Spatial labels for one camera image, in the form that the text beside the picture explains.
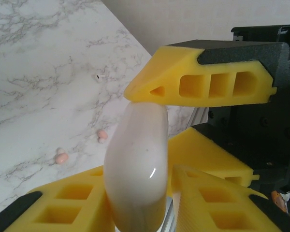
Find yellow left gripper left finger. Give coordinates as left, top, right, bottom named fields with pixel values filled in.
left=0, top=165, right=116, bottom=232

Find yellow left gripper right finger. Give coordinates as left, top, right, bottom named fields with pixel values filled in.
left=173, top=164, right=290, bottom=232

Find white earbud charging case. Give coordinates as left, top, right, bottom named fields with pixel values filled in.
left=103, top=101, right=170, bottom=232

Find pink earbud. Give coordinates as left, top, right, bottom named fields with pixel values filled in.
left=97, top=129, right=109, bottom=144
left=54, top=147, right=70, bottom=165

